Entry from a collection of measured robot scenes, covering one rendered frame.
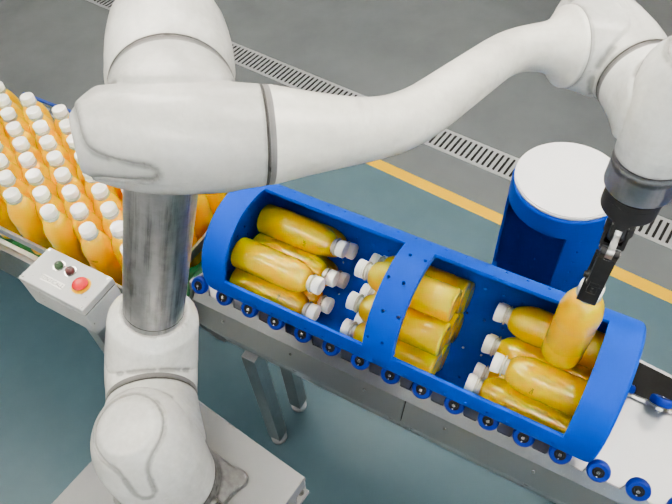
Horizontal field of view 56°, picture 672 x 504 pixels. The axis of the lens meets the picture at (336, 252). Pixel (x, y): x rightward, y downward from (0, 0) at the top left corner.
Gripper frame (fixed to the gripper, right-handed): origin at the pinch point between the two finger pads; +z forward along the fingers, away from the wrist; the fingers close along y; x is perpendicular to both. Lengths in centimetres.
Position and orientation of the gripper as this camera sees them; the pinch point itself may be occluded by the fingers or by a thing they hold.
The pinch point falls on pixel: (595, 277)
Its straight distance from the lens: 106.5
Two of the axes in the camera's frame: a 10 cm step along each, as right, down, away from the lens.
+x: -8.7, -3.5, 3.4
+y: 4.8, -7.1, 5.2
